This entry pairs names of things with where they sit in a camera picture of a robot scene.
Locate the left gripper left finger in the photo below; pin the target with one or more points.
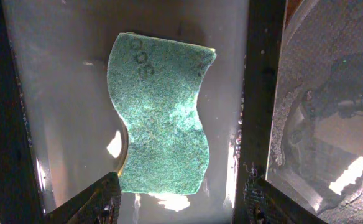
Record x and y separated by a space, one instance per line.
99 203

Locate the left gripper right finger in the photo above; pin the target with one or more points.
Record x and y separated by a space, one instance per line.
257 201

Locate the black round tray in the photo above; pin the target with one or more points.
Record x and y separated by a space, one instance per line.
316 147

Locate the green yellow sponge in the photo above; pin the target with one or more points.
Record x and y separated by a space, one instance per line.
154 85

